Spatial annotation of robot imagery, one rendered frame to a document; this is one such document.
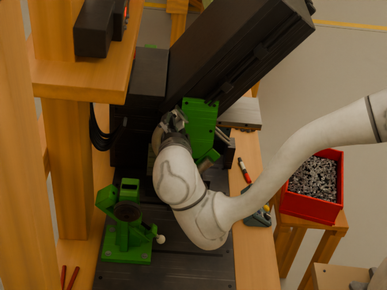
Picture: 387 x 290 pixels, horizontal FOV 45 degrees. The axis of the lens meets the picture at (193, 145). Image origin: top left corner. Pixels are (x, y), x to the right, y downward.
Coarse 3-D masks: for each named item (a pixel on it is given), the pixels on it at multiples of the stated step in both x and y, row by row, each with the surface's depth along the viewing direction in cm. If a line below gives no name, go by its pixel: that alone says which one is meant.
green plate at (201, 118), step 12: (192, 108) 146; (204, 108) 146; (216, 108) 146; (192, 120) 148; (204, 120) 148; (216, 120) 148; (192, 132) 150; (204, 132) 150; (192, 144) 151; (204, 144) 152; (192, 156) 153
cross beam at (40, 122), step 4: (40, 116) 130; (40, 120) 128; (40, 124) 127; (40, 128) 126; (40, 132) 125; (44, 132) 125; (40, 136) 124; (44, 136) 124; (40, 140) 122; (44, 140) 123; (44, 144) 122; (44, 148) 120; (44, 152) 119; (44, 156) 120; (44, 160) 120; (48, 160) 124; (44, 164) 120; (48, 164) 125; (44, 168) 121; (48, 168) 125; (48, 172) 125
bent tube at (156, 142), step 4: (176, 108) 142; (180, 108) 145; (176, 112) 142; (180, 112) 143; (180, 116) 142; (184, 116) 145; (176, 120) 144; (184, 120) 143; (156, 128) 146; (160, 128) 145; (156, 132) 146; (160, 132) 146; (152, 136) 147; (156, 136) 146; (160, 136) 147; (152, 140) 148; (156, 140) 147; (160, 140) 148; (152, 144) 148; (156, 144) 147; (156, 148) 148; (156, 152) 149
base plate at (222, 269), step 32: (224, 192) 167; (160, 224) 153; (160, 256) 144; (192, 256) 145; (224, 256) 147; (96, 288) 134; (128, 288) 135; (160, 288) 136; (192, 288) 137; (224, 288) 138
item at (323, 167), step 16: (320, 160) 190; (336, 160) 192; (304, 176) 181; (320, 176) 183; (336, 176) 184; (288, 192) 168; (304, 192) 174; (320, 192) 176; (336, 192) 177; (288, 208) 174; (304, 208) 172; (320, 208) 170; (336, 208) 168
